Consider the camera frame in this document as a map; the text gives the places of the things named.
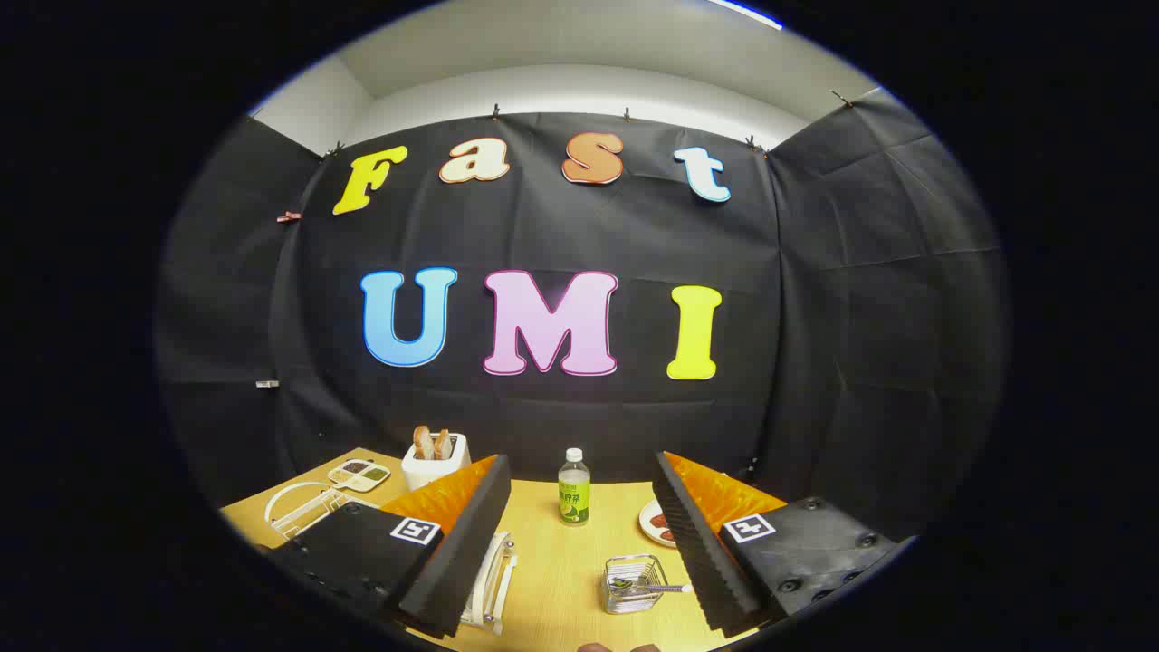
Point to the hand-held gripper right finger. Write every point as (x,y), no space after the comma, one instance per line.
(697,552)

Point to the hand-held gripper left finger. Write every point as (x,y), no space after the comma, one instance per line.
(466,543)

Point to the white plate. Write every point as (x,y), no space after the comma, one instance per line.
(647,523)

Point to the red-brown meat piece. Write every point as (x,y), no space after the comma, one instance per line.
(664,525)

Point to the white toaster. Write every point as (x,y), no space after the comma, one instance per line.
(435,473)

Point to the toasted bread slice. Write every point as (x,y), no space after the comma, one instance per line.
(443,445)
(423,444)

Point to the green label drink bottle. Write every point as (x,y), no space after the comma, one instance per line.
(574,493)

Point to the small divided condiment tray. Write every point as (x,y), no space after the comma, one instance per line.
(359,474)

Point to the black backdrop cloth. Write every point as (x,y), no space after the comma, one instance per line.
(815,317)

